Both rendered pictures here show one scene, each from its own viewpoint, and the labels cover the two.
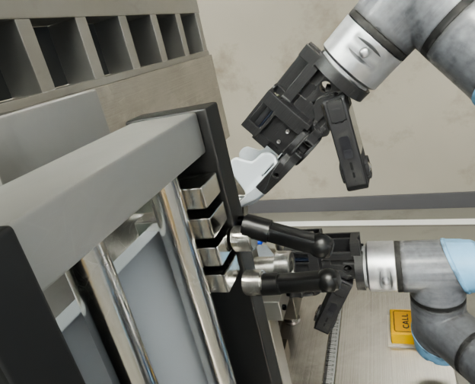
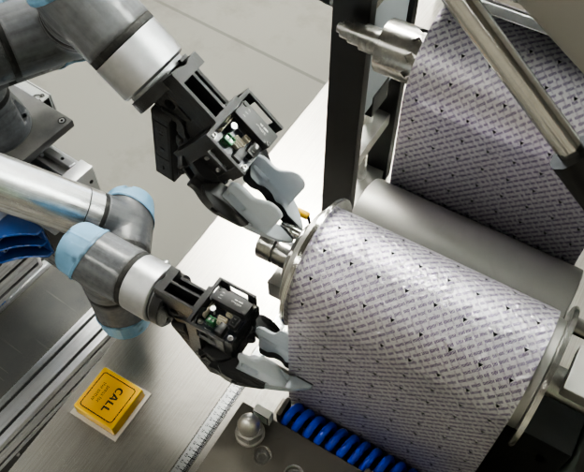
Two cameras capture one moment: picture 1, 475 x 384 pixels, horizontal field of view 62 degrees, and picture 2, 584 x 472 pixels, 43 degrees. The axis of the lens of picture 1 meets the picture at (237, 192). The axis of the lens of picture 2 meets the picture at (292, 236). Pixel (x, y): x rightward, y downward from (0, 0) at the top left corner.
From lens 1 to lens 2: 1.04 m
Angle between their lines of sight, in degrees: 104
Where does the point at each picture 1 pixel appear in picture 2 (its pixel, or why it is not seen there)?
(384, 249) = (147, 264)
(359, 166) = not seen: hidden behind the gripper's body
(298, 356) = not seen: hidden behind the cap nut
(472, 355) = (141, 235)
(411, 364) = (148, 361)
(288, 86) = (215, 107)
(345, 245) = (179, 288)
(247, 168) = (284, 174)
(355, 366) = (203, 383)
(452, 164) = not seen: outside the picture
